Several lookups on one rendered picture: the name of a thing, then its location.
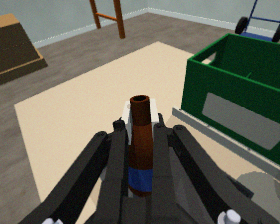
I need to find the brown bottle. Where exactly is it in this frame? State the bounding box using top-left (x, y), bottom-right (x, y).
top-left (128, 95), bottom-right (153, 197)

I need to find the dark grey rectangular tray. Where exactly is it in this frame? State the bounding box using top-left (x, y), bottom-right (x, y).
top-left (169, 147), bottom-right (254, 224)

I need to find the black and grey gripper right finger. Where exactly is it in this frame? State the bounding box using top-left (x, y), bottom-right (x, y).
top-left (150, 98), bottom-right (280, 224)

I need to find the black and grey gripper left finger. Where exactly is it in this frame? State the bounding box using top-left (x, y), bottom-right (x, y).
top-left (18, 101), bottom-right (133, 224)

